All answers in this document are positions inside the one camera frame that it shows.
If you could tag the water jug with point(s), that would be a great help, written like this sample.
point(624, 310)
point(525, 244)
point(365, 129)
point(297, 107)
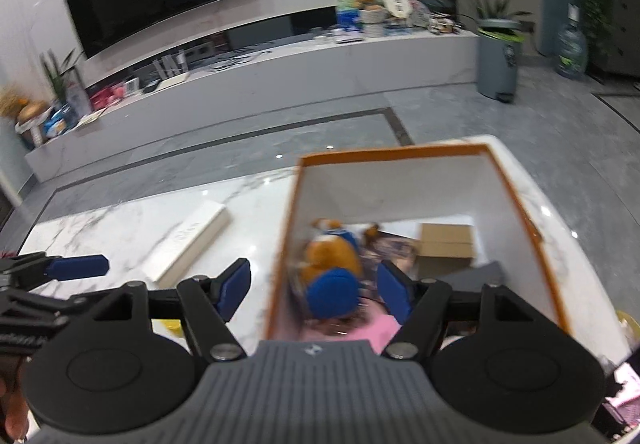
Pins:
point(572, 54)

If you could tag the yellow tape measure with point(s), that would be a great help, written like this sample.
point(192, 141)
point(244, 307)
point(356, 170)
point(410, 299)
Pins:
point(168, 328)

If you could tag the dark illustrated card booklet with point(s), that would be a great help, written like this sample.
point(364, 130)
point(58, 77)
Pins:
point(400, 250)

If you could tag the raccoon plush toy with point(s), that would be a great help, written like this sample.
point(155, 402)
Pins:
point(333, 274)

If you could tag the white glasses case box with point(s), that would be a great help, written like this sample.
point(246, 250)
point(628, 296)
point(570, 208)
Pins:
point(173, 256)

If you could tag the brown jewellery box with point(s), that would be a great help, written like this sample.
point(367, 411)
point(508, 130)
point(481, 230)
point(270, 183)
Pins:
point(443, 249)

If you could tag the person left hand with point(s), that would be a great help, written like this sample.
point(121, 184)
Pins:
point(14, 409)

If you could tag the pink mini backpack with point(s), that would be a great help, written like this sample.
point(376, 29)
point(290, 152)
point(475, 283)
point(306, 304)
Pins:
point(378, 331)

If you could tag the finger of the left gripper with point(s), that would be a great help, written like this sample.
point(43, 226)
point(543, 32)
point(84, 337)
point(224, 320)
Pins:
point(64, 269)

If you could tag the orange storage box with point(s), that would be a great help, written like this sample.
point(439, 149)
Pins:
point(399, 189)

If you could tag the white wifi router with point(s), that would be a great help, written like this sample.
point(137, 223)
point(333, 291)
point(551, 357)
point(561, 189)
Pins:
point(172, 70)

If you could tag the potted plant in vase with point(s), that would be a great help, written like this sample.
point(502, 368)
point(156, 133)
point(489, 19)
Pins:
point(66, 82)

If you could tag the grey trash bin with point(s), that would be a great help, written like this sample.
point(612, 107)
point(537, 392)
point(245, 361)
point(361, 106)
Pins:
point(498, 49)

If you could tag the dark grey square box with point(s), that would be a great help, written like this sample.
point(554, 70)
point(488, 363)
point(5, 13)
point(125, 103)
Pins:
point(472, 280)

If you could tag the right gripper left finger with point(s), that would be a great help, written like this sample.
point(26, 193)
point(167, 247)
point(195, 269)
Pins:
point(208, 305)

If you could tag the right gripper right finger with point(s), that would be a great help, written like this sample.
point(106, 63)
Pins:
point(418, 307)

